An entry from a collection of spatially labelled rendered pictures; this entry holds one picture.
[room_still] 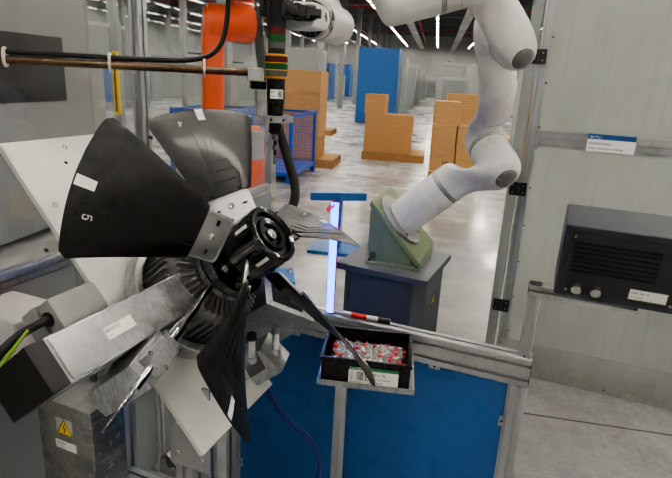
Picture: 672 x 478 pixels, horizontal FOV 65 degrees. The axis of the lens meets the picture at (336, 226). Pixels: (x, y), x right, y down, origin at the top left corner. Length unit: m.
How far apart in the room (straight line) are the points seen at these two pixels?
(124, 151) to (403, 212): 1.02
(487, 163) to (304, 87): 7.65
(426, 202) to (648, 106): 1.37
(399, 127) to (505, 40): 9.02
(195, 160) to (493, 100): 0.81
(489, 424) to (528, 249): 1.43
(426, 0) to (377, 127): 9.10
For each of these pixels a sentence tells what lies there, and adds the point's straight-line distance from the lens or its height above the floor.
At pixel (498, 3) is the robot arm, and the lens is 1.35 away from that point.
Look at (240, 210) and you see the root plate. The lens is 1.06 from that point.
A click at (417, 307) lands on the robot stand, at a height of 0.83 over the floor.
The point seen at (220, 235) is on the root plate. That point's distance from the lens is 0.99.
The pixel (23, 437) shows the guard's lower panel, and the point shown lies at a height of 0.52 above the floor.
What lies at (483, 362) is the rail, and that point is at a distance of 1.46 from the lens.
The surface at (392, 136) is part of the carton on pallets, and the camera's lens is 10.34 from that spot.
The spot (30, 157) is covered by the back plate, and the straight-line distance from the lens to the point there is 1.18.
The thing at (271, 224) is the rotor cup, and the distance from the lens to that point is 1.02.
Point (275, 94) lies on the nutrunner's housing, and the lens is 1.05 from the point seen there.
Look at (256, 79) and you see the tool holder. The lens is 1.05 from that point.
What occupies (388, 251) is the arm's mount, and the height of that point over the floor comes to 0.98.
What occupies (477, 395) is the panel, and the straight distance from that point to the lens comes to 1.53.
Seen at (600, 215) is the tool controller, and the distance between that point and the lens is 1.32.
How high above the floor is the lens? 1.51
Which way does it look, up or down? 16 degrees down
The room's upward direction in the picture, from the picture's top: 3 degrees clockwise
